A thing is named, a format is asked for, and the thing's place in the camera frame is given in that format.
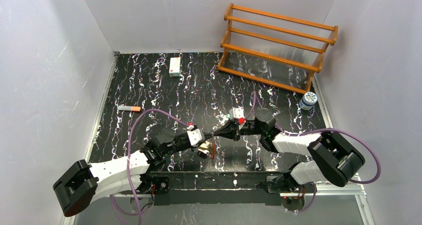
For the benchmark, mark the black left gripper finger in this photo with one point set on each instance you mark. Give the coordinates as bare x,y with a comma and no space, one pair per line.
207,136
203,154

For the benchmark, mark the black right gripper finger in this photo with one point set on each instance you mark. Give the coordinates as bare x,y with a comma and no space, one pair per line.
227,128
232,134

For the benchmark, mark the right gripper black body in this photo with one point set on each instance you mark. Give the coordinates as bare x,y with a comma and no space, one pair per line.
236,131

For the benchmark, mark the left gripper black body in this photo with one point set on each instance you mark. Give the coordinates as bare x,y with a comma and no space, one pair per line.
200,143

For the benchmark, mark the steel key organizer red handle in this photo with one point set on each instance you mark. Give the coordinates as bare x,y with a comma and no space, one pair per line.
210,146

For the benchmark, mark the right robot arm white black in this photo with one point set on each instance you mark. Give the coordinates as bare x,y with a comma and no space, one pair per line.
333,158

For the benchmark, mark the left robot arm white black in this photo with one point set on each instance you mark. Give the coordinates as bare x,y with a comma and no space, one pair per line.
84,183

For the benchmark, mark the white blue round jar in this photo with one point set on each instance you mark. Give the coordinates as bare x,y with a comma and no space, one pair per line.
308,101

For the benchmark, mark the orange grey marker pen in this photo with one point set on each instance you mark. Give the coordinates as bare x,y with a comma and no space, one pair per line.
129,108

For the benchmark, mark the white red small box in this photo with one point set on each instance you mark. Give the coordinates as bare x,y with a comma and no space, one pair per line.
175,67

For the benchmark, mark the orange wooden shelf rack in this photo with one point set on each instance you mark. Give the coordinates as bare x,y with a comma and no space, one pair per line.
274,49

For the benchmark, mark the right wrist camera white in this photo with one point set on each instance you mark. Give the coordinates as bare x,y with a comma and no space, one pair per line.
237,115

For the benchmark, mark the aluminium frame rail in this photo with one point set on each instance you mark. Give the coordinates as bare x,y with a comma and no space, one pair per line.
228,198

